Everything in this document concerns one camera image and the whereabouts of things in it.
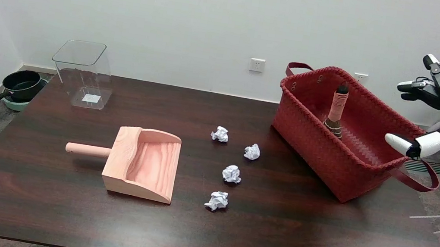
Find black frying pan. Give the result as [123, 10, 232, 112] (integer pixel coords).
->
[0, 66, 43, 113]

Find green pot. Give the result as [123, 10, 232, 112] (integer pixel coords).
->
[2, 74, 49, 115]

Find brown straw hand broom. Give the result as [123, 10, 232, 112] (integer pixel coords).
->
[322, 82, 350, 139]

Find red woven basket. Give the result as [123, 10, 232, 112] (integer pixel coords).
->
[262, 59, 440, 217]

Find crumpled white paper ball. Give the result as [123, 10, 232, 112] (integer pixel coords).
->
[203, 190, 230, 213]
[243, 142, 262, 162]
[221, 164, 244, 185]
[210, 125, 230, 143]

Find white wall socket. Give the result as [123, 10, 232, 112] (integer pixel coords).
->
[353, 72, 369, 86]
[249, 58, 266, 73]

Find wooden dustpan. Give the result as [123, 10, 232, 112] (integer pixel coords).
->
[60, 117, 183, 205]

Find clear plastic container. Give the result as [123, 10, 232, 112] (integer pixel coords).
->
[45, 37, 120, 112]

